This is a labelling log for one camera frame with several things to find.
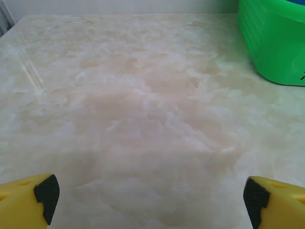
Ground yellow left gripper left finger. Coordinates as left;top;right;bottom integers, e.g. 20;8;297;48
0;173;60;229

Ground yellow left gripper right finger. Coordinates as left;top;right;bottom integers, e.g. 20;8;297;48
243;176;305;229

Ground green plastic basket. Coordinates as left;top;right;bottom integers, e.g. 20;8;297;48
237;0;305;87

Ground aluminium left frame post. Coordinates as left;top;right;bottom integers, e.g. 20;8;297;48
0;4;17;36

